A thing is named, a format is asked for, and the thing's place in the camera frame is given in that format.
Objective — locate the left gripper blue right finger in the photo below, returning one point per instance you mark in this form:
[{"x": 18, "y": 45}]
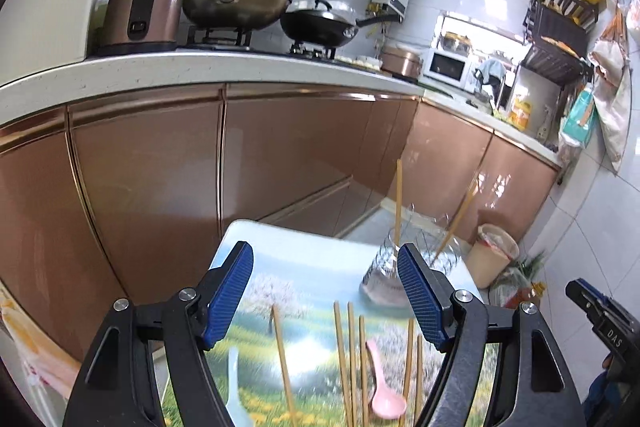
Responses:
[{"x": 428, "y": 292}]

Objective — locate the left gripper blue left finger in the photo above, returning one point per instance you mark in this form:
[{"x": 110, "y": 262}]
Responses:
[{"x": 224, "y": 288}]

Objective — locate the bamboo chopstick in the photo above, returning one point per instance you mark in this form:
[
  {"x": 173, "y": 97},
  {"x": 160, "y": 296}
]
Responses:
[
  {"x": 398, "y": 202},
  {"x": 408, "y": 370},
  {"x": 466, "y": 202},
  {"x": 352, "y": 362},
  {"x": 418, "y": 394},
  {"x": 275, "y": 313},
  {"x": 363, "y": 371}
]

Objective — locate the bamboo chopstick diagonal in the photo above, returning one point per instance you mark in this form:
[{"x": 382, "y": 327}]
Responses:
[{"x": 342, "y": 363}]

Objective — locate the light blue ceramic spoon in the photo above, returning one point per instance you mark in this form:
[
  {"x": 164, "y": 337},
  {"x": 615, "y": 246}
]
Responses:
[{"x": 238, "y": 413}]

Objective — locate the bamboo chopstick in holder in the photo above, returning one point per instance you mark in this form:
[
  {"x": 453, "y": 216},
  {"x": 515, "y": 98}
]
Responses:
[
  {"x": 466, "y": 202},
  {"x": 398, "y": 202}
]

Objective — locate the beige trash bin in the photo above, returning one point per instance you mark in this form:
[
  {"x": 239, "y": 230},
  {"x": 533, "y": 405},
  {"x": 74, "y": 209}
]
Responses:
[{"x": 492, "y": 251}]

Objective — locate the amber cooking oil bottle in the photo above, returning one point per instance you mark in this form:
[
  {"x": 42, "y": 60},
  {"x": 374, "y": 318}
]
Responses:
[{"x": 532, "y": 294}]

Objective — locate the landscape print table mat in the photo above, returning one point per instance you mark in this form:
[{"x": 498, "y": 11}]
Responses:
[{"x": 303, "y": 274}]

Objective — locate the yellow oil jug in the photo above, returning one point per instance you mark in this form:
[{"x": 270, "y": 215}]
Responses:
[{"x": 519, "y": 114}]

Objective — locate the teal hanging bag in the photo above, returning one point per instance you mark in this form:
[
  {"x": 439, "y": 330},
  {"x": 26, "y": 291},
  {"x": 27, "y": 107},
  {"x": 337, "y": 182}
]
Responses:
[{"x": 578, "y": 125}]

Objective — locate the white microwave oven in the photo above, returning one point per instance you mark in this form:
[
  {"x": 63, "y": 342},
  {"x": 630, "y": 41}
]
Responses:
[{"x": 447, "y": 67}]

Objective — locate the rose gold rice cooker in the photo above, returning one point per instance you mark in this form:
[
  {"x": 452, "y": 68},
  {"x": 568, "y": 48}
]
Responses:
[{"x": 401, "y": 62}]

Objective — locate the gas stove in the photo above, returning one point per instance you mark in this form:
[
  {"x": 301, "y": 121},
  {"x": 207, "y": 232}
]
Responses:
[{"x": 235, "y": 40}]

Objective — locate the black wok with lid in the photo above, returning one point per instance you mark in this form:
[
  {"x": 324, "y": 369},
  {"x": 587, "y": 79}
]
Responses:
[{"x": 330, "y": 24}]

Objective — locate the brass coloured wok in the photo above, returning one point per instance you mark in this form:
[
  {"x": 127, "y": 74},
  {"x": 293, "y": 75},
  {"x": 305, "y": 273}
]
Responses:
[{"x": 234, "y": 14}]

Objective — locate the white hanging cloth bag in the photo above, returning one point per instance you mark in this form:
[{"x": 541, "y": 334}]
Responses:
[{"x": 612, "y": 87}]

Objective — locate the wire utensil holder basket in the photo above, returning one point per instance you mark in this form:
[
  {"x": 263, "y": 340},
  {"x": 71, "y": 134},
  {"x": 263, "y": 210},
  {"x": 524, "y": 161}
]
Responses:
[{"x": 383, "y": 283}]

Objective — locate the black wall dish rack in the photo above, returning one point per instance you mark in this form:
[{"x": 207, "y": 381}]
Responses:
[{"x": 556, "y": 32}]

